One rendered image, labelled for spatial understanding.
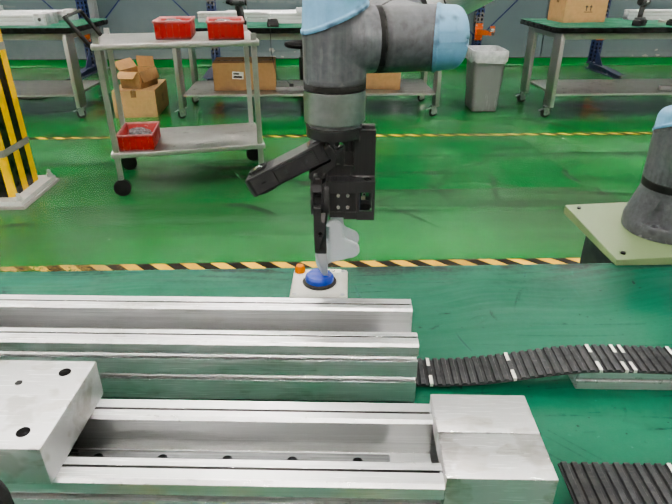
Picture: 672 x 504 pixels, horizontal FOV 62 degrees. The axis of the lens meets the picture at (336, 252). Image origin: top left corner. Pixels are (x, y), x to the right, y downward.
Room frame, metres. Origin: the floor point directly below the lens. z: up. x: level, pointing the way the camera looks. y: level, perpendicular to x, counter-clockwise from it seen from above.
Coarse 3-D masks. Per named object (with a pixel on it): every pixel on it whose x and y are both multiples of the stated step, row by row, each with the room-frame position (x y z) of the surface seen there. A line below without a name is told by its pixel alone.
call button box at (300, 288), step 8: (336, 272) 0.72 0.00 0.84; (344, 272) 0.72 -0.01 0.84; (296, 280) 0.69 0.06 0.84; (304, 280) 0.69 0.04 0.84; (336, 280) 0.69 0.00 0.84; (344, 280) 0.69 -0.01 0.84; (296, 288) 0.67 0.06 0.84; (304, 288) 0.67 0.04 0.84; (312, 288) 0.67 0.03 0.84; (320, 288) 0.67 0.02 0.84; (328, 288) 0.67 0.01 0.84; (336, 288) 0.67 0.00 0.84; (344, 288) 0.67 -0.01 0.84; (296, 296) 0.65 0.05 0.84; (304, 296) 0.65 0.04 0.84; (312, 296) 0.65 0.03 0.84; (320, 296) 0.65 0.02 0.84; (328, 296) 0.65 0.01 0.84; (336, 296) 0.65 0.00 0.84; (344, 296) 0.65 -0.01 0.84
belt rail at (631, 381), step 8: (576, 376) 0.54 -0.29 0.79; (584, 376) 0.53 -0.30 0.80; (592, 376) 0.53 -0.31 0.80; (600, 376) 0.53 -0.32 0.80; (608, 376) 0.53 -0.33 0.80; (616, 376) 0.53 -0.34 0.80; (624, 376) 0.53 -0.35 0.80; (632, 376) 0.53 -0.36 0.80; (640, 376) 0.53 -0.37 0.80; (648, 376) 0.53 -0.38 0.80; (656, 376) 0.53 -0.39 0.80; (664, 376) 0.53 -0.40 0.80; (576, 384) 0.53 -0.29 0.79; (584, 384) 0.53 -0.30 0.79; (592, 384) 0.53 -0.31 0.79; (600, 384) 0.53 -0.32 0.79; (608, 384) 0.53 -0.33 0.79; (616, 384) 0.53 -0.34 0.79; (624, 384) 0.53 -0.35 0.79; (632, 384) 0.53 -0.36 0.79; (640, 384) 0.53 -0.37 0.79; (648, 384) 0.53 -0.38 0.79; (656, 384) 0.53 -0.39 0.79; (664, 384) 0.53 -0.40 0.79
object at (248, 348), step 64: (0, 320) 0.59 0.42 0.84; (64, 320) 0.59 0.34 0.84; (128, 320) 0.59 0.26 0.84; (192, 320) 0.58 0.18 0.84; (256, 320) 0.58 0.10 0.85; (320, 320) 0.58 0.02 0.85; (384, 320) 0.58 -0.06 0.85; (128, 384) 0.51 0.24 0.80; (192, 384) 0.51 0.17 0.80; (256, 384) 0.51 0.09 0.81; (320, 384) 0.51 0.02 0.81; (384, 384) 0.51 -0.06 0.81
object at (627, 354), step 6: (618, 348) 0.57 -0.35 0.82; (624, 348) 0.57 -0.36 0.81; (630, 348) 0.57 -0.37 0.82; (624, 354) 0.55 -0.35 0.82; (630, 354) 0.55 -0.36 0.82; (624, 360) 0.55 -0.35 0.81; (630, 360) 0.54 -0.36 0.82; (636, 360) 0.54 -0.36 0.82; (630, 366) 0.53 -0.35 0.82; (636, 366) 0.53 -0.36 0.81; (642, 366) 0.53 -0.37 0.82; (630, 372) 0.52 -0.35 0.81; (636, 372) 0.52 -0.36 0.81; (642, 372) 0.52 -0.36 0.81
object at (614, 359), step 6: (600, 348) 0.57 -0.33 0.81; (606, 348) 0.57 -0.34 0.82; (612, 348) 0.57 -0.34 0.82; (606, 354) 0.55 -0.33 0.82; (612, 354) 0.56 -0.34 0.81; (618, 354) 0.55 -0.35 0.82; (612, 360) 0.54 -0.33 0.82; (618, 360) 0.54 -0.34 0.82; (612, 366) 0.53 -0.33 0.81; (618, 366) 0.53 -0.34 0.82; (624, 366) 0.53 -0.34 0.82; (618, 372) 0.52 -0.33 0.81; (624, 372) 0.52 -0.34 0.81
